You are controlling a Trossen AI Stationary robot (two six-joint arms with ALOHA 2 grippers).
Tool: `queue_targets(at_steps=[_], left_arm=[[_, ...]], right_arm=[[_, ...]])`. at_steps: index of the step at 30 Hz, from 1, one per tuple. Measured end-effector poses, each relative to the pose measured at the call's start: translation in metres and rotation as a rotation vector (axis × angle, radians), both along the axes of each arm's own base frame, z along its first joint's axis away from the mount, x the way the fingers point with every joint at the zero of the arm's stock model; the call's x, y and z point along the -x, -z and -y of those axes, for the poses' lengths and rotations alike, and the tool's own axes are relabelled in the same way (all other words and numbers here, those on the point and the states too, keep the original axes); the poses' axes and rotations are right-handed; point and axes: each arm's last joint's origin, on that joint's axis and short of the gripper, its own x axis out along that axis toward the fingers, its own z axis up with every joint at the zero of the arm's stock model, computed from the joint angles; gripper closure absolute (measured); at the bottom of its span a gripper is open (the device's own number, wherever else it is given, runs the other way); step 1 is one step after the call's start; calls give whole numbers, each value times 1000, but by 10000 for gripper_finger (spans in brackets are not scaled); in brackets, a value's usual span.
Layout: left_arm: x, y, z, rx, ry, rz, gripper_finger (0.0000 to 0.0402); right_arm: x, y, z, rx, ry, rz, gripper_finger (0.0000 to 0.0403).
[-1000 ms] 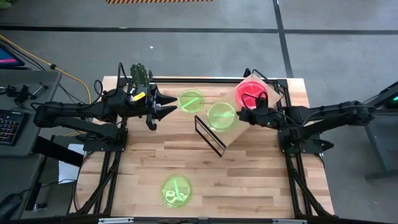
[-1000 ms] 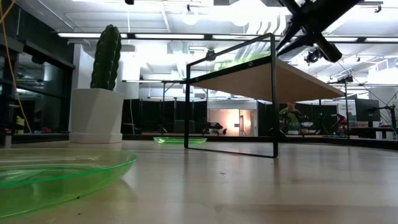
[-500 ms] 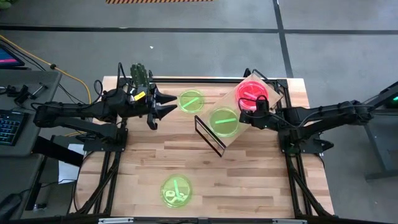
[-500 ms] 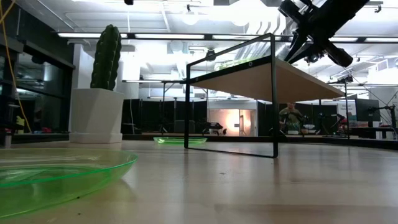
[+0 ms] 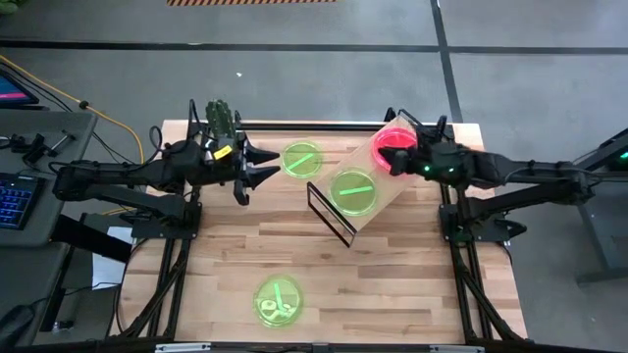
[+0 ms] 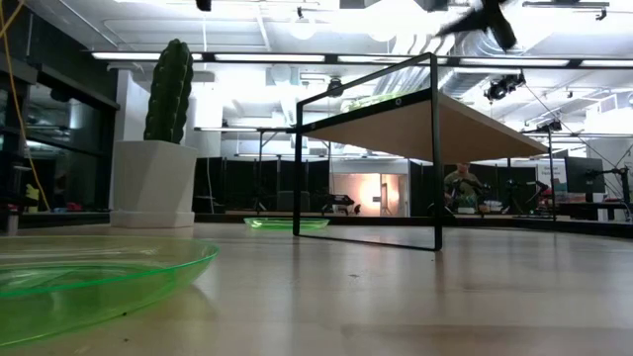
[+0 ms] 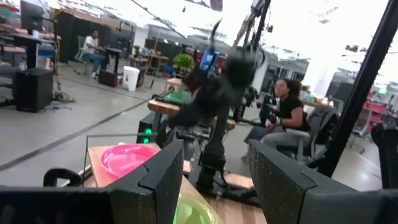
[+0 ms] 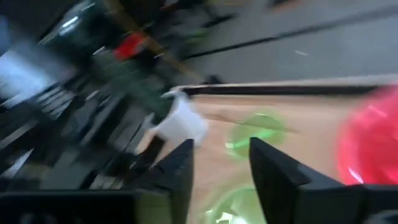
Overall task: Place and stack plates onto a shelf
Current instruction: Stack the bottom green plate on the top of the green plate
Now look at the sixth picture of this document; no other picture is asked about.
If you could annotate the translucent green plastic plate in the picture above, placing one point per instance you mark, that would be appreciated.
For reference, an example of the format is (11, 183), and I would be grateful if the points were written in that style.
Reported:
(74, 296)
(287, 224)

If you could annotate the black background robot arm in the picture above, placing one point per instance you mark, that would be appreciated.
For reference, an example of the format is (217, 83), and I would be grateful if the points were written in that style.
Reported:
(338, 202)

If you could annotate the black background monitor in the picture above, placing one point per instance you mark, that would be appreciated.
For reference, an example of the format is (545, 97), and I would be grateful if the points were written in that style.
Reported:
(586, 175)

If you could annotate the green cactus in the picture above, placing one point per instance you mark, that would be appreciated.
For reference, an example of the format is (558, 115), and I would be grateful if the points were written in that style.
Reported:
(168, 94)

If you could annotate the white faceted plant pot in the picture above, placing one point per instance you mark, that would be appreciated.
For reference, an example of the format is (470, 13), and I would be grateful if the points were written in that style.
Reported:
(153, 183)

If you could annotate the person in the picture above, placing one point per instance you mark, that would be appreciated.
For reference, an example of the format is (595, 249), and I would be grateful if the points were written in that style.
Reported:
(462, 183)

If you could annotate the black aluminium rig frame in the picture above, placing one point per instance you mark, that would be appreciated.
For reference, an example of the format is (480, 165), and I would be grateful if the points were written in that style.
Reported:
(494, 220)

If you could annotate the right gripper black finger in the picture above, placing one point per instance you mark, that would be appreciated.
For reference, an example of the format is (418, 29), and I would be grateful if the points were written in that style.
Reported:
(472, 26)
(470, 17)

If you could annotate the wooden shelf with black frame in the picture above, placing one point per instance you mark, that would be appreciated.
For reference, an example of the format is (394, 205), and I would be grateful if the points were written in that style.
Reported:
(420, 133)

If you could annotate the black hanging camera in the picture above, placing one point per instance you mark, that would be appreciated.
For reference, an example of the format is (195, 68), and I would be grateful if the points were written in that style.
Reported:
(335, 88)
(502, 88)

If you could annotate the black overhead light bar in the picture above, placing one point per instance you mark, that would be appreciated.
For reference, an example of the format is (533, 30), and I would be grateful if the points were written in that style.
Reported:
(331, 58)

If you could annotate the small potted plant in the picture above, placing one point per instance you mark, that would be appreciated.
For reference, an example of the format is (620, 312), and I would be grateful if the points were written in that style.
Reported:
(466, 206)

